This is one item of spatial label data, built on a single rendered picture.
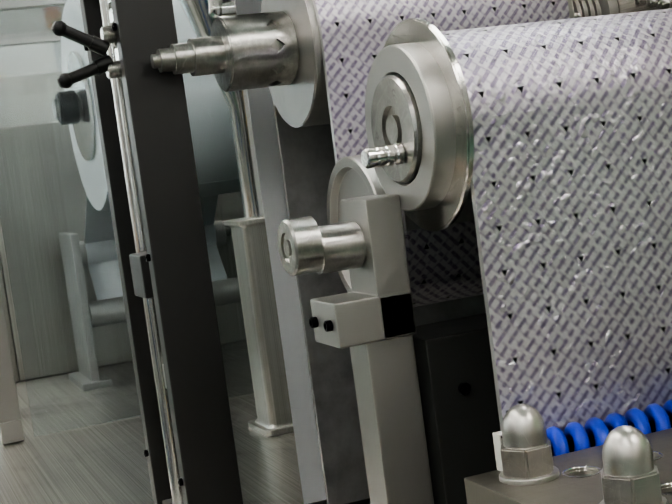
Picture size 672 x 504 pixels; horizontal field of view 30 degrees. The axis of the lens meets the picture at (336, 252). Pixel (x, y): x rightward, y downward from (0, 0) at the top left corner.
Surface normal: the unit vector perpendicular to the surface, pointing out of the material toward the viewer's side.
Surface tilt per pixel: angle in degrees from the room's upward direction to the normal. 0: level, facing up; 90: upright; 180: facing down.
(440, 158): 112
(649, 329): 90
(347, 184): 90
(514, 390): 90
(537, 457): 90
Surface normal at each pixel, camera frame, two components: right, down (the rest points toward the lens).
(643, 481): 0.36, 0.03
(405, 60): -0.93, 0.15
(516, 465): -0.63, 0.15
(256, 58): 0.37, 0.27
